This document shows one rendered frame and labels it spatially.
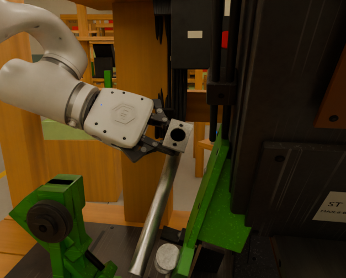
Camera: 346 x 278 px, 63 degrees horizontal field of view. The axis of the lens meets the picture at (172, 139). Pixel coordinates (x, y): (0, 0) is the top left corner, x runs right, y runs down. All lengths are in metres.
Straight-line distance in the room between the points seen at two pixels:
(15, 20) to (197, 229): 0.39
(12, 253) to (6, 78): 0.51
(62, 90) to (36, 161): 0.52
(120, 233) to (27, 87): 0.48
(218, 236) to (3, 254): 0.62
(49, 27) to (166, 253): 0.40
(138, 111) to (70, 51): 0.17
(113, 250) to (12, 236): 0.32
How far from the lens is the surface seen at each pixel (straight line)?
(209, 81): 0.33
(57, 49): 0.57
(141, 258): 0.56
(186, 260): 0.45
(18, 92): 0.54
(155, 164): 0.81
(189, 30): 0.62
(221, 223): 0.44
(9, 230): 1.00
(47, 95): 0.52
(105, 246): 0.81
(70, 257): 0.58
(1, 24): 0.46
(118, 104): 0.50
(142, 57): 0.75
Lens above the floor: 1.39
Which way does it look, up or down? 18 degrees down
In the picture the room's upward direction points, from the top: straight up
